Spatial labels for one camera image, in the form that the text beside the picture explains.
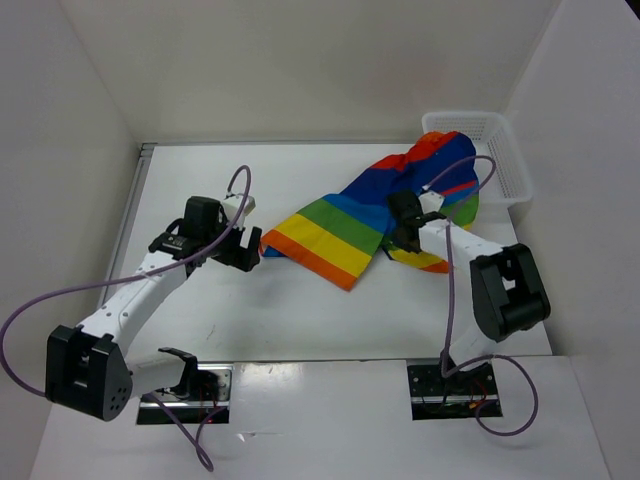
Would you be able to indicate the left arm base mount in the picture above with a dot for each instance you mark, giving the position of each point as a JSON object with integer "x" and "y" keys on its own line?
{"x": 210, "y": 392}

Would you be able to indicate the white plastic basket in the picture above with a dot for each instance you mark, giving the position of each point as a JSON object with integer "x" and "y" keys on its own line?
{"x": 493, "y": 136}

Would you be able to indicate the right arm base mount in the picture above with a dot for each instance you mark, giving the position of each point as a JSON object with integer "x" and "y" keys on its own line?
{"x": 459, "y": 397}

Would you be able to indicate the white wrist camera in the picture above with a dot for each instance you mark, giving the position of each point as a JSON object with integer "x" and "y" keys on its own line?
{"x": 430, "y": 201}
{"x": 235, "y": 203}

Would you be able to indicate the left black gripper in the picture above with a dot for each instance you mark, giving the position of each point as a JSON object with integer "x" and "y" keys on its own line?
{"x": 250, "y": 256}

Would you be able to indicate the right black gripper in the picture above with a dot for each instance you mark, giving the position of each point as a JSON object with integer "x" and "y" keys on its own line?
{"x": 403, "y": 246}

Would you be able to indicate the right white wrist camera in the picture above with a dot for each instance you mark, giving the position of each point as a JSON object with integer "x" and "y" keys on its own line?
{"x": 430, "y": 201}

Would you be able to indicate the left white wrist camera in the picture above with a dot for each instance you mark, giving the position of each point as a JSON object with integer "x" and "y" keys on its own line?
{"x": 235, "y": 203}

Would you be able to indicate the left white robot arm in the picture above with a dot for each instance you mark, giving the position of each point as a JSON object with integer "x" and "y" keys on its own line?
{"x": 86, "y": 366}

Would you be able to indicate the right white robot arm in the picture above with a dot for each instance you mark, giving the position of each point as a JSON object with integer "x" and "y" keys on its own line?
{"x": 507, "y": 292}

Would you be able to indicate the rainbow striped shorts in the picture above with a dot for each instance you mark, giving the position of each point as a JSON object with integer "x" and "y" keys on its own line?
{"x": 337, "y": 235}

